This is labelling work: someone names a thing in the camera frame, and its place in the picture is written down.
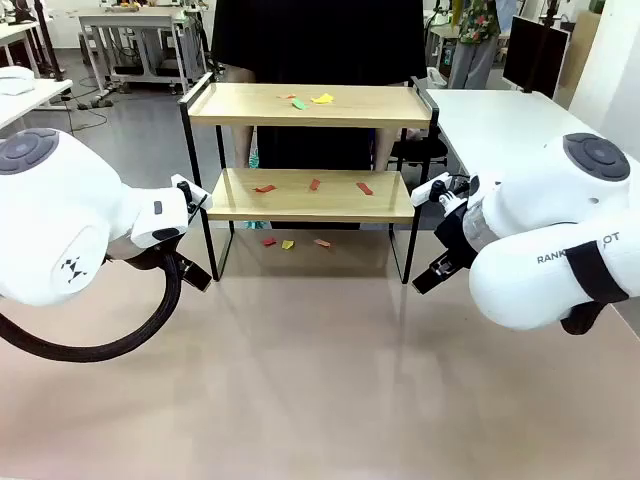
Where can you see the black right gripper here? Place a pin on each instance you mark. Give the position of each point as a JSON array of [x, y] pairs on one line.
[[456, 235]]

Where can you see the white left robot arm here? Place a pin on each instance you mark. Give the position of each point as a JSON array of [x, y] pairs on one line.
[[60, 225]]

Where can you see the person's left forearm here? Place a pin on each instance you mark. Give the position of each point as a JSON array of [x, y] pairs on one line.
[[382, 150]]

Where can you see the person's right forearm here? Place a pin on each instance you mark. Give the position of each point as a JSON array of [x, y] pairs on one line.
[[246, 145]]

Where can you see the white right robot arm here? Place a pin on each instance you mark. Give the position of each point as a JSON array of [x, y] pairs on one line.
[[540, 225]]

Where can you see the two-tier wooden metal shelf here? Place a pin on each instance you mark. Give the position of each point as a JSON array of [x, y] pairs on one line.
[[310, 117]]

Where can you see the red paper scrap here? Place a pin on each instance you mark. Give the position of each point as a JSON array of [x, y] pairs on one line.
[[364, 188], [270, 242], [266, 189], [314, 185]]

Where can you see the yellow paper scrap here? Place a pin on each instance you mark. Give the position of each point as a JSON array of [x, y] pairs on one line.
[[288, 244], [322, 99]]

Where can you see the dark grey plastic stool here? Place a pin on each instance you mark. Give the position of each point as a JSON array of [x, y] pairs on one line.
[[425, 150]]

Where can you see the large white table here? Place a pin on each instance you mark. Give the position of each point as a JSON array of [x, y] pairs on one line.
[[500, 125]]

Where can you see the floor power strip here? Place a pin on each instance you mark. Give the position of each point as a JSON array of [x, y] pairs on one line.
[[95, 103]]

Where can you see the green paper scrap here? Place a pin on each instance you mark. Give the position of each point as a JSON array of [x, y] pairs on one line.
[[299, 104]]

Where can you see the person in floral shirt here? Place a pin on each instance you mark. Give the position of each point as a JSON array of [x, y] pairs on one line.
[[475, 50]]

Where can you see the white side table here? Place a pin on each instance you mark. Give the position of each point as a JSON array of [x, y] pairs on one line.
[[45, 95]]

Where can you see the black computer monitor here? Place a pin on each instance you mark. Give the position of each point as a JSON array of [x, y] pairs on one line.
[[535, 55]]

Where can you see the white background desk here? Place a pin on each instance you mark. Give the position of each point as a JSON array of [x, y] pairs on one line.
[[20, 31], [442, 32]]

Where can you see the person in black clothes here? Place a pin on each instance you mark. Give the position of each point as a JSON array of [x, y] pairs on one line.
[[320, 40]]

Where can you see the grey metal workbench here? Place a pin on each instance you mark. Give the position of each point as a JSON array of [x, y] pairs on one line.
[[130, 20]]

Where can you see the white cloth bundle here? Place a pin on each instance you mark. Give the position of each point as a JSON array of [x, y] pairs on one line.
[[15, 80]]

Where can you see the brown wooden board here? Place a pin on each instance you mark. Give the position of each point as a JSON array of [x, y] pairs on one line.
[[585, 50]]

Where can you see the black stand pole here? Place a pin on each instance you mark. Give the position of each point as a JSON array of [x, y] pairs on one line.
[[50, 45]]

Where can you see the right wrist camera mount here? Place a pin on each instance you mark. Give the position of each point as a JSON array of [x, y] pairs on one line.
[[425, 192]]

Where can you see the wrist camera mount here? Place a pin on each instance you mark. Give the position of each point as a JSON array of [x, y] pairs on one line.
[[425, 192], [185, 192]]

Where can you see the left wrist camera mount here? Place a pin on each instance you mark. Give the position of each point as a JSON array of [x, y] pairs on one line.
[[185, 192]]

